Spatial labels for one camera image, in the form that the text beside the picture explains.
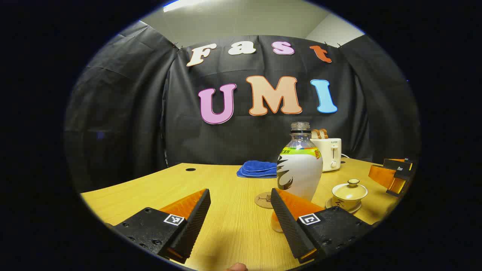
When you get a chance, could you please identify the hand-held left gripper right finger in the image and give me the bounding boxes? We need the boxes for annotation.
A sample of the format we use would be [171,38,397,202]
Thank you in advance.
[270,188,374,264]

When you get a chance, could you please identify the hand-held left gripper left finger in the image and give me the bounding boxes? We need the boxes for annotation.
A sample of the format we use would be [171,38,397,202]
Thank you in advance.
[112,188,212,264]

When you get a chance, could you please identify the round cork coaster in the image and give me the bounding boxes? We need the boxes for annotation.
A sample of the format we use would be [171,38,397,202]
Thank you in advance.
[254,192,274,209]

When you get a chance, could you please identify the cream teacup lid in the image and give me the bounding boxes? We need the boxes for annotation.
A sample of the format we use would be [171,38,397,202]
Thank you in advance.
[331,179,369,201]

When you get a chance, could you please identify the cream ceramic teacup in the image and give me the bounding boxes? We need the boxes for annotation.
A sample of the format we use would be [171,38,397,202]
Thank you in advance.
[332,194,364,212]

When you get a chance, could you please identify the white label water bottle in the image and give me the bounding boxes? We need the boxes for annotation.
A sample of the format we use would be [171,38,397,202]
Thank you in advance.
[271,122,323,233]

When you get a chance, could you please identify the cream ceramic saucer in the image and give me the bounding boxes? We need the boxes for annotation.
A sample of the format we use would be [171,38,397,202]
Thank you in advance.
[325,198,362,215]

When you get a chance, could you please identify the white toaster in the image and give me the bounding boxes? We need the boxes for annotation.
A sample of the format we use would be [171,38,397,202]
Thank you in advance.
[310,138,343,173]

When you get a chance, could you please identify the folded blue towel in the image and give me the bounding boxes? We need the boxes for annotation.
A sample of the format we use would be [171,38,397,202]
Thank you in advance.
[236,161,278,179]

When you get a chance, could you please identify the black backdrop cloth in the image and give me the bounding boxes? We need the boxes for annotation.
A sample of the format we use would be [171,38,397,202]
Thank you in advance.
[63,21,421,193]

